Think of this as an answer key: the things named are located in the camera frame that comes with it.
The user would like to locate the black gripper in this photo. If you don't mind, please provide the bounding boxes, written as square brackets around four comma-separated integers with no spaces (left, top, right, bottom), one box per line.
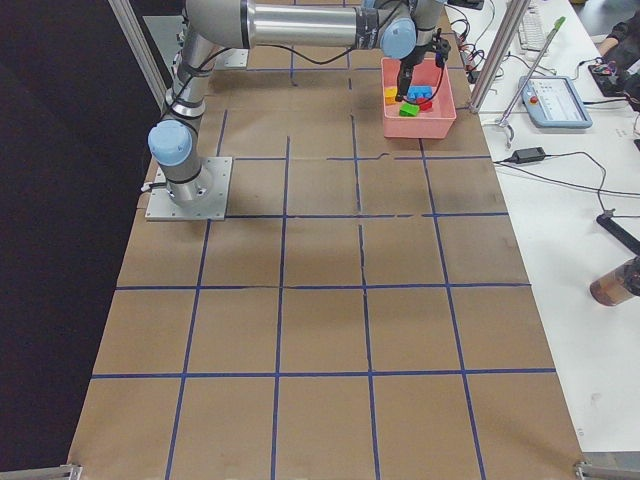
[395,29,451,102]

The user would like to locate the blue toy block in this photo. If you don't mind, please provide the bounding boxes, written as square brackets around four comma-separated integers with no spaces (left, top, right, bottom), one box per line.
[406,85,434,101]

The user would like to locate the red toy block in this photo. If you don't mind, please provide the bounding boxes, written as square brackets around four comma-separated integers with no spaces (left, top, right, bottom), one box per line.
[417,98,433,111]

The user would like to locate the yellow toy block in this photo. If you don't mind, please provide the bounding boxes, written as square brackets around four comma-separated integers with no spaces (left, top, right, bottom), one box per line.
[384,87,402,105]

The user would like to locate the green toy block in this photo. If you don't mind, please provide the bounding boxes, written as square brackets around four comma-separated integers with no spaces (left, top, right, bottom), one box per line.
[399,102,421,118]

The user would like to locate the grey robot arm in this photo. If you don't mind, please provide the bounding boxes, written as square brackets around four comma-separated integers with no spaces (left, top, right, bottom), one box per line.
[171,22,248,76]
[141,1,450,221]

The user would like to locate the pink plastic box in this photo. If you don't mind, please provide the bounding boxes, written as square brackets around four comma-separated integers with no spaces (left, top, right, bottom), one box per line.
[381,57,457,139]

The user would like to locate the green tipped metal rod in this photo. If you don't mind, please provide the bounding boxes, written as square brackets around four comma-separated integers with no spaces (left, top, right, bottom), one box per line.
[497,15,567,149]

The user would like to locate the white keyboard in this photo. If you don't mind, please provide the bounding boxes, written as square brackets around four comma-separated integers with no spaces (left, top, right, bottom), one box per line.
[517,9,547,53]

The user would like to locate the teach pendant tablet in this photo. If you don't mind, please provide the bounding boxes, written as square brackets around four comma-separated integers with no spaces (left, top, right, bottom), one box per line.
[518,75,592,129]

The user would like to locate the black power adapter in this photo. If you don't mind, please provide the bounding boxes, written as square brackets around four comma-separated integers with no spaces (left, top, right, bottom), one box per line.
[511,147,547,164]

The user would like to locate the brown drink bottle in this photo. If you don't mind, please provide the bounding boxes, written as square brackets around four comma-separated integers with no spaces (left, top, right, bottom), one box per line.
[589,257,639,306]

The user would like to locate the aluminium frame post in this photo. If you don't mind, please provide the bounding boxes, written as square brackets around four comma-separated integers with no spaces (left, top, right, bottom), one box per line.
[469,0,529,113]

